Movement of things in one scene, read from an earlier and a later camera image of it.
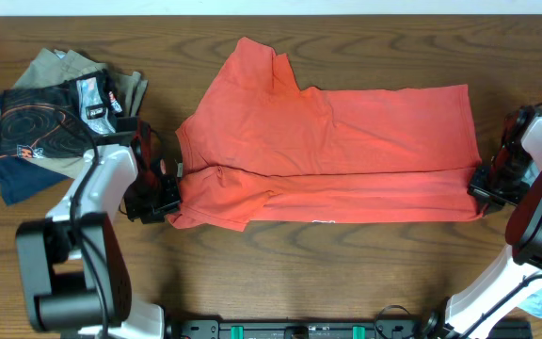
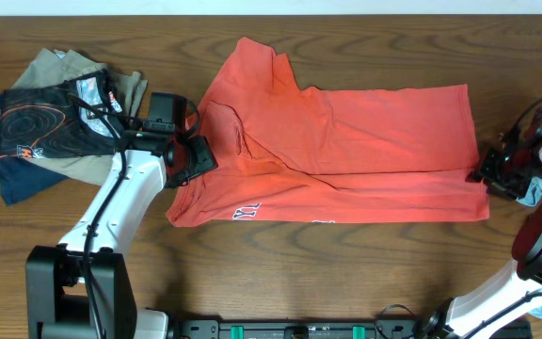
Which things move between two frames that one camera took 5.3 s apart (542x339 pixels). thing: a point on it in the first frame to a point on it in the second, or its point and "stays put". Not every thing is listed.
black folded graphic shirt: [50, 121] stays put
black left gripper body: [154, 193] to [197, 157]
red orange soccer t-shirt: [258, 151] stays put
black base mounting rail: [411, 328] stays put
